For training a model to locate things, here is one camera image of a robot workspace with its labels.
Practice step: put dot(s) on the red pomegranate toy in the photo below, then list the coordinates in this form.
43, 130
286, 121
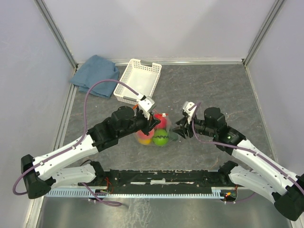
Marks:
163, 121

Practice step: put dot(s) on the aluminium frame rail front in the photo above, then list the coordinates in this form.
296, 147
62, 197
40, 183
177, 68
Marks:
277, 180

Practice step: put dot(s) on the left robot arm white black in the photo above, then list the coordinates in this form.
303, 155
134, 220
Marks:
43, 173

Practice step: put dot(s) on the blue folded cloth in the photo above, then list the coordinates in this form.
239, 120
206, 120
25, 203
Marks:
95, 69

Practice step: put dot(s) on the clear zip top bag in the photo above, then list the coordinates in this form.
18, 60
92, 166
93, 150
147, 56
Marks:
140, 134

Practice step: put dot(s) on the dark green avocado toy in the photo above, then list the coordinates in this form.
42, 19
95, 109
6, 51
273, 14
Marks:
173, 136

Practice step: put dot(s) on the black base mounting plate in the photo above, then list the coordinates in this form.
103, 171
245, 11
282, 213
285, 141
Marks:
162, 182

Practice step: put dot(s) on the light blue cable duct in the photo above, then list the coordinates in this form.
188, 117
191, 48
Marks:
84, 192

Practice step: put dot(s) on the green watermelon toy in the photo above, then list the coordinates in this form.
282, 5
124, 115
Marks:
160, 137

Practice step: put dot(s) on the yellow lemon toy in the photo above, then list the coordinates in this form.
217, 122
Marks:
144, 141

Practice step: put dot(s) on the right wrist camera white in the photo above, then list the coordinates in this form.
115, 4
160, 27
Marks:
189, 109

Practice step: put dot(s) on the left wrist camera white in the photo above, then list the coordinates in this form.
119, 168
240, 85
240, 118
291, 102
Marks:
146, 104

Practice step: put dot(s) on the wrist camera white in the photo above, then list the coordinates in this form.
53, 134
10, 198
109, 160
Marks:
146, 104
189, 109

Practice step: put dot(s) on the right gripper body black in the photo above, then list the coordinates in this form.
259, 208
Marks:
185, 126

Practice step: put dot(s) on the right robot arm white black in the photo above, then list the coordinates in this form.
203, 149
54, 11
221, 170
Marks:
288, 202

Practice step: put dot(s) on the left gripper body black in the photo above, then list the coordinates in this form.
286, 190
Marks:
142, 123

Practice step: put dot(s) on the white plastic basket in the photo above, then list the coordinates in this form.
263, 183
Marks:
141, 76

